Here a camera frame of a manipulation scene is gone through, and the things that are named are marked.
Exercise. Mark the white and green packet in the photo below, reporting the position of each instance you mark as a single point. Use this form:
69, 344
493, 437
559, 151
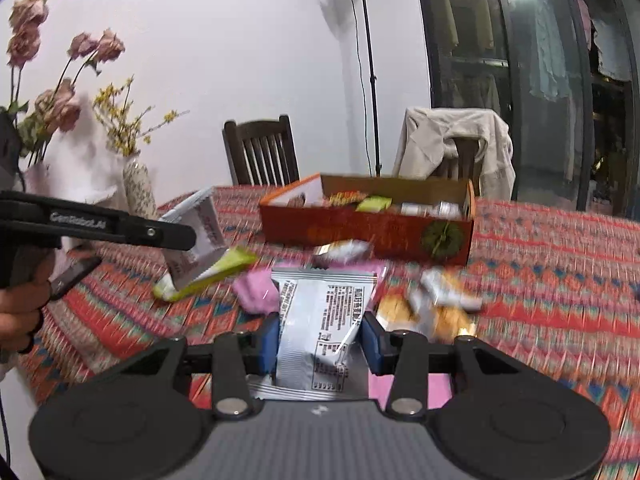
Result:
200, 212

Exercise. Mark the yellow flower sprigs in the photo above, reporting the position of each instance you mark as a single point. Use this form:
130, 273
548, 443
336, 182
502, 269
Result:
122, 130

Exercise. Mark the pink snack packet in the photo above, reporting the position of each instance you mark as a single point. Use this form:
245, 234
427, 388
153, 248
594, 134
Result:
255, 290
377, 391

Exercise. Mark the dried pink rose bouquet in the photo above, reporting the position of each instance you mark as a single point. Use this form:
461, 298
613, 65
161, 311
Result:
60, 105

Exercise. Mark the green snack packet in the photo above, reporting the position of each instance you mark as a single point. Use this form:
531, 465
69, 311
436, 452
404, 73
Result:
220, 267
374, 204

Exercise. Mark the orange cardboard box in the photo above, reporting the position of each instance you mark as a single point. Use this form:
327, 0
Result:
350, 235

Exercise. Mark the silver yellow snack packet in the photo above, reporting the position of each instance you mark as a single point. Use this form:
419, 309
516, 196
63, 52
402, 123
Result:
440, 287

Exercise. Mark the large pink ceramic vase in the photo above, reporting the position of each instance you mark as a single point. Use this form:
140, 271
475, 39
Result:
37, 177

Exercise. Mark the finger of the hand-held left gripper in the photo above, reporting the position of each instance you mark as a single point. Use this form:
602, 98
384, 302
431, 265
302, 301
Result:
165, 236

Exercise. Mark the black smartphone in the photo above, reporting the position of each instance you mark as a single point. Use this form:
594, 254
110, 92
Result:
75, 276

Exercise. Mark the person's left hand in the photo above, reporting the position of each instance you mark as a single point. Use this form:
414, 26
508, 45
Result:
15, 310

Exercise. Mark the beige jacket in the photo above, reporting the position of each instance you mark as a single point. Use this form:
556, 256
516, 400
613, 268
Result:
430, 140

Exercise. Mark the floor lamp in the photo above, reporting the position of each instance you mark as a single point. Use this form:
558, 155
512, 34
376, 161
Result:
372, 85

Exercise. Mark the jacket-draped wooden chair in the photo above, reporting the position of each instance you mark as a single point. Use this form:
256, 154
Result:
465, 160

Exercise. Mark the black-framed sliding glass door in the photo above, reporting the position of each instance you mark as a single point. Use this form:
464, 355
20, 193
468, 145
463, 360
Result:
470, 60

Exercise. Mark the pile of snack packets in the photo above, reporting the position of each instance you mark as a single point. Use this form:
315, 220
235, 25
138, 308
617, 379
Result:
430, 208

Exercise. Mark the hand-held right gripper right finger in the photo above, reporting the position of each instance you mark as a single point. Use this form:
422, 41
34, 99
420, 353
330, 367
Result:
372, 347

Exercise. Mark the small silver orange snack packet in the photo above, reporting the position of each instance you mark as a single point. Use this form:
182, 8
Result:
345, 251

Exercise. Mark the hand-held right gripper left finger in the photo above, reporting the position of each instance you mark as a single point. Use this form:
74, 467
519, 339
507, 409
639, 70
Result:
270, 347

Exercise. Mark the hanging pale shirt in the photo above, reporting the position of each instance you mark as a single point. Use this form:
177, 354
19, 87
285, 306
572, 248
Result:
550, 50

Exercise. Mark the silver printed snack packet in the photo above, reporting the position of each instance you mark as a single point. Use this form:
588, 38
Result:
320, 320

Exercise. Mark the small floral vase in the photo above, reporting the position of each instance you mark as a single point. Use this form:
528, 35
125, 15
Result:
140, 190

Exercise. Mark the dark wooden chair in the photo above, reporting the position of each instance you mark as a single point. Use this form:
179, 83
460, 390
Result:
260, 150

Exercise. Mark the orange yellow snack packet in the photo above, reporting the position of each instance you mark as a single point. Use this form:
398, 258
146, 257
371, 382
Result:
445, 321

